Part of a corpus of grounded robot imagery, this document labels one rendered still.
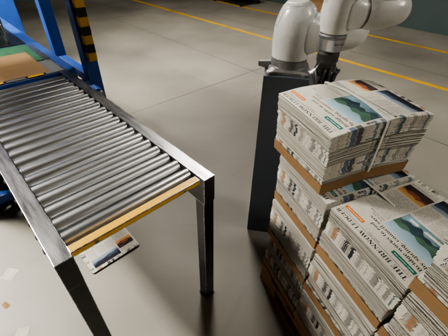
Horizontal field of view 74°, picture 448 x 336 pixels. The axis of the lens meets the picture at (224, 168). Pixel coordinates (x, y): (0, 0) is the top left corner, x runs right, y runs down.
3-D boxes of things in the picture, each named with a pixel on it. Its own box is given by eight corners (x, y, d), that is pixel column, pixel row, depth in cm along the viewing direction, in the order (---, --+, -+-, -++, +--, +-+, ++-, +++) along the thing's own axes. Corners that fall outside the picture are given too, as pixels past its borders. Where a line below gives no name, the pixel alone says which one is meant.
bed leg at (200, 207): (215, 292, 155) (215, 198, 113) (206, 299, 152) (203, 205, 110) (207, 284, 159) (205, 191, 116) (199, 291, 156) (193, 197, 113)
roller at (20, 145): (118, 121, 143) (116, 112, 140) (8, 161, 117) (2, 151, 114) (113, 117, 146) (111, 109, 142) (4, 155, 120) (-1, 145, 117)
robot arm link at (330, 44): (353, 35, 97) (348, 53, 101) (335, 28, 104) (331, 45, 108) (331, 37, 94) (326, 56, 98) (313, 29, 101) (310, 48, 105)
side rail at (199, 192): (215, 199, 113) (215, 174, 106) (205, 205, 110) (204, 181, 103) (73, 88, 188) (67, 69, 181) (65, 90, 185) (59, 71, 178)
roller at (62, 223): (175, 157, 114) (177, 168, 116) (45, 219, 88) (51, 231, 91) (183, 161, 111) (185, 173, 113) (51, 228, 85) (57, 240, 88)
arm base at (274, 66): (259, 60, 142) (261, 48, 138) (307, 64, 139) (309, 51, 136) (256, 74, 128) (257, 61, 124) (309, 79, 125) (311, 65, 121)
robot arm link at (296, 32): (266, 51, 135) (272, -5, 121) (304, 50, 137) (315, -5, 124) (277, 63, 122) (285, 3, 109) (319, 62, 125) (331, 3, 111)
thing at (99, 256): (140, 244, 177) (139, 243, 177) (93, 273, 162) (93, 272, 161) (111, 211, 198) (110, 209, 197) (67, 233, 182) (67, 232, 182)
